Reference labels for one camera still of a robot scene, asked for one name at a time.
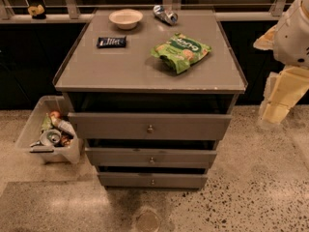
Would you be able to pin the yellow toy on ledge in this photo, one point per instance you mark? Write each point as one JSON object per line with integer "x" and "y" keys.
{"x": 37, "y": 12}

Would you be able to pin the grey drawer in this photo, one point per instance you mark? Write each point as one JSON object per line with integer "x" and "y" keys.
{"x": 140, "y": 157}
{"x": 152, "y": 180}
{"x": 152, "y": 126}

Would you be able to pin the metal floor drain cover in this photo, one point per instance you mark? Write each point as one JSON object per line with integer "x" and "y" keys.
{"x": 147, "y": 221}

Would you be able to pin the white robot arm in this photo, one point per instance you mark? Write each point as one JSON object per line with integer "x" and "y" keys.
{"x": 289, "y": 41}

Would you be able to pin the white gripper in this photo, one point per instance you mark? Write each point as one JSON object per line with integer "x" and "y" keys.
{"x": 292, "y": 38}

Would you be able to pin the grey bottom drawer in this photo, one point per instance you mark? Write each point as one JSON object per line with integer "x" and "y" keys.
{"x": 152, "y": 180}

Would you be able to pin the white paper bowl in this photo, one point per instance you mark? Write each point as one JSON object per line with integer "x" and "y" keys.
{"x": 126, "y": 19}

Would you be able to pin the green snack bag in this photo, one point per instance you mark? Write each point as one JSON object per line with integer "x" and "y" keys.
{"x": 180, "y": 52}

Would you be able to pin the grey drawer cabinet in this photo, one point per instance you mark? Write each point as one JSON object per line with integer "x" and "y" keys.
{"x": 130, "y": 80}

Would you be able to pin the empty can in bin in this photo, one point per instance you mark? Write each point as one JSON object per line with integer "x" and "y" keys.
{"x": 50, "y": 137}

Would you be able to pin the dark blue candy bar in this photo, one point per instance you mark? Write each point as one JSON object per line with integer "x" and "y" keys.
{"x": 109, "y": 42}

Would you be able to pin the clear plastic trash bin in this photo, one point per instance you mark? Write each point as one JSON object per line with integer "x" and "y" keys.
{"x": 68, "y": 149}

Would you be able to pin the crushed silver can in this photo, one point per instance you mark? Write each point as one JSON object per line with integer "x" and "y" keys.
{"x": 164, "y": 15}

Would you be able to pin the grey top drawer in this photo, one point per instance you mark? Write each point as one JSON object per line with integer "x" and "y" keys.
{"x": 152, "y": 126}

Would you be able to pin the plastic bottle in bin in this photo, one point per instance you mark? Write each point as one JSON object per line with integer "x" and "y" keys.
{"x": 63, "y": 125}

